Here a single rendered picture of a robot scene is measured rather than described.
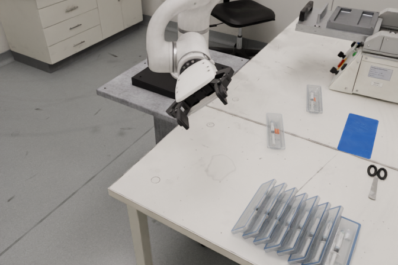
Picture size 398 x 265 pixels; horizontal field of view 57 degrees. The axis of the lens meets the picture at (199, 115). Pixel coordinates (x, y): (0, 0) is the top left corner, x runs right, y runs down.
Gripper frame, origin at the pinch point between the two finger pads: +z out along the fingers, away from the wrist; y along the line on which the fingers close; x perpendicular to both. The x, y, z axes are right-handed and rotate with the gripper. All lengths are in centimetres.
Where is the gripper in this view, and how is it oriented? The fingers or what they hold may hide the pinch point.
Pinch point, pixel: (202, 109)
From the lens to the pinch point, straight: 70.7
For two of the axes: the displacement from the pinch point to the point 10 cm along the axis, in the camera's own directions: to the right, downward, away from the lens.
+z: 0.8, 5.5, -8.3
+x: -5.8, -6.5, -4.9
